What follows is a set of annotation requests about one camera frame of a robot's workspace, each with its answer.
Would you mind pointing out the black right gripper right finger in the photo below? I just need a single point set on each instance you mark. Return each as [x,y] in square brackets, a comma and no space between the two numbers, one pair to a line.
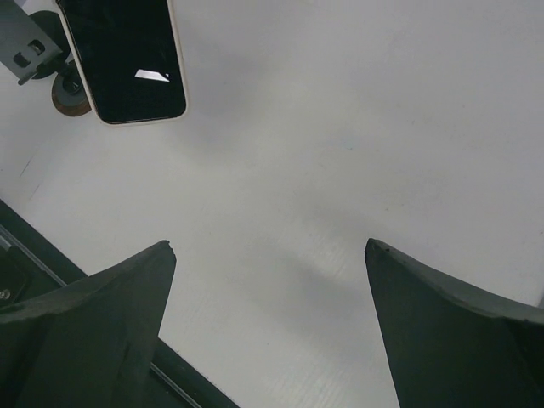
[452,344]

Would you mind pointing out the phone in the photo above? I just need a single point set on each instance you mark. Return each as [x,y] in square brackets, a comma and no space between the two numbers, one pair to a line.
[129,57]

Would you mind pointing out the round brown-base phone stand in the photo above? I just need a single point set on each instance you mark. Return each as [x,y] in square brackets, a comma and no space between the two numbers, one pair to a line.
[34,46]

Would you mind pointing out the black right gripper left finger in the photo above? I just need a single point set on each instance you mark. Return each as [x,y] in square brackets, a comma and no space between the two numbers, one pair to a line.
[91,343]

